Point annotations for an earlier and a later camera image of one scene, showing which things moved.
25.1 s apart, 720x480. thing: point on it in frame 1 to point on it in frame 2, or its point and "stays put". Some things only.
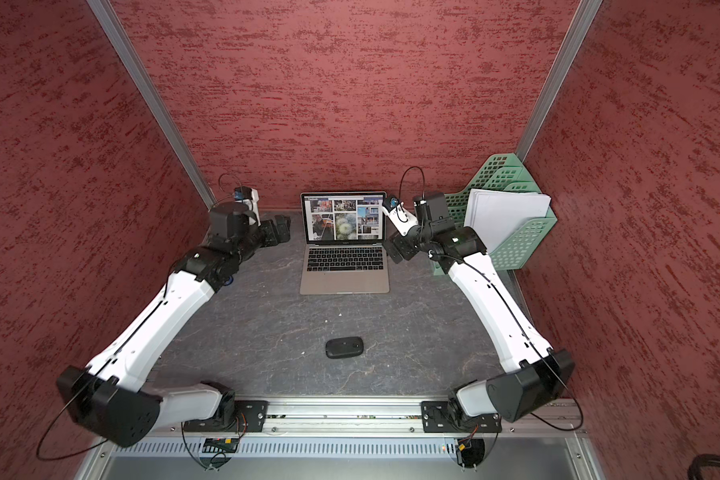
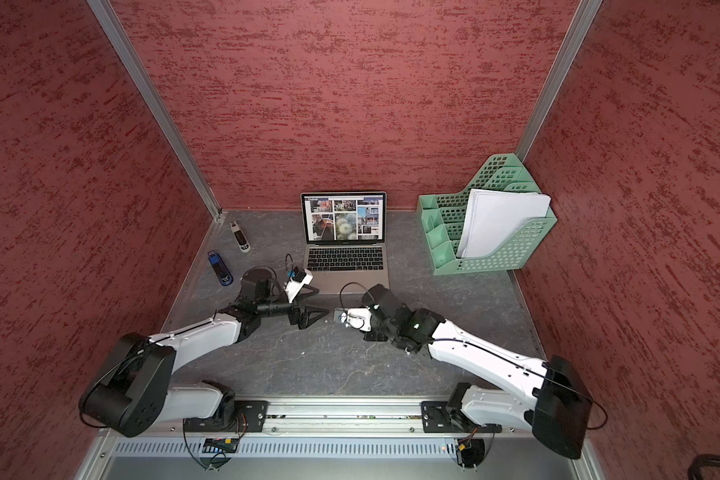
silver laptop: [343, 243] stays put
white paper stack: [496, 214] stays put
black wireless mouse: [344, 347] to [337, 314]
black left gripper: [269, 227] to [303, 319]
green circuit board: [220, 445] stays put
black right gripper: [399, 240] to [373, 335]
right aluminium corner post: [576, 37] stays put
